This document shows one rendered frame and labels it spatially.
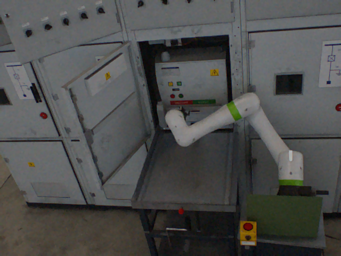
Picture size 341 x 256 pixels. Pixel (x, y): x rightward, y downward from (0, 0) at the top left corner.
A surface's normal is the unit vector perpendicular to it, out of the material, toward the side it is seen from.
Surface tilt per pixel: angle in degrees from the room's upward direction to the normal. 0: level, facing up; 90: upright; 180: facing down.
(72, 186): 90
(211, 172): 0
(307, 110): 90
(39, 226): 0
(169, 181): 0
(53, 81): 90
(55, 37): 90
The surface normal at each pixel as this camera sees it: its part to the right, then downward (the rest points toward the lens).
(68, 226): -0.15, -0.80
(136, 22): -0.18, 0.59
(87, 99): 0.86, 0.18
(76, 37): 0.49, 0.44
